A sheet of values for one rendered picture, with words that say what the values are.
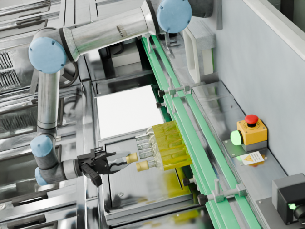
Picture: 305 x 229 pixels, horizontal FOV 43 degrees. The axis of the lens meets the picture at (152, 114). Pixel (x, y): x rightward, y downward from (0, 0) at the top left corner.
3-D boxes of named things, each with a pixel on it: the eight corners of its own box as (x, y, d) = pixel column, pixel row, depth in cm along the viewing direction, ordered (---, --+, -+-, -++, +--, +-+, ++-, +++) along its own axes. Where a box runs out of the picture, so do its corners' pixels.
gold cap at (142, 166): (146, 159, 141) (135, 162, 141) (149, 168, 140) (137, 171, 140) (146, 160, 144) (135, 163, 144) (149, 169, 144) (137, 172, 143)
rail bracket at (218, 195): (243, 186, 107) (197, 198, 106) (242, 167, 103) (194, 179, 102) (248, 197, 104) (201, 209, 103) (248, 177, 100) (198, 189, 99)
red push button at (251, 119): (243, 124, 117) (242, 114, 115) (255, 121, 117) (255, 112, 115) (248, 131, 114) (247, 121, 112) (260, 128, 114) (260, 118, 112)
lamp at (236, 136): (238, 138, 120) (229, 140, 120) (238, 126, 117) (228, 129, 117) (243, 146, 116) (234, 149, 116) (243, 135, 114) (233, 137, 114)
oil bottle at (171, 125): (196, 125, 162) (147, 137, 161) (194, 114, 159) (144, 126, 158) (199, 133, 157) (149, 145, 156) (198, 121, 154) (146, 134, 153)
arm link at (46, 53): (179, -17, 130) (25, 33, 129) (190, -9, 117) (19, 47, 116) (187, 17, 136) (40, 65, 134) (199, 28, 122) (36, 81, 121)
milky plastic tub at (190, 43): (206, 66, 174) (188, 71, 174) (201, 19, 162) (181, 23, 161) (218, 84, 160) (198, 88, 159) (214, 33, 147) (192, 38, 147)
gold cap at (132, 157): (137, 157, 149) (126, 160, 149) (135, 150, 147) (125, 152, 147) (139, 162, 146) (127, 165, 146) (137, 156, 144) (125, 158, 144)
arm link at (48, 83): (35, 18, 138) (32, 136, 159) (32, 26, 128) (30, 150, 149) (68, 22, 140) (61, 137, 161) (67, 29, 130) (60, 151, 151)
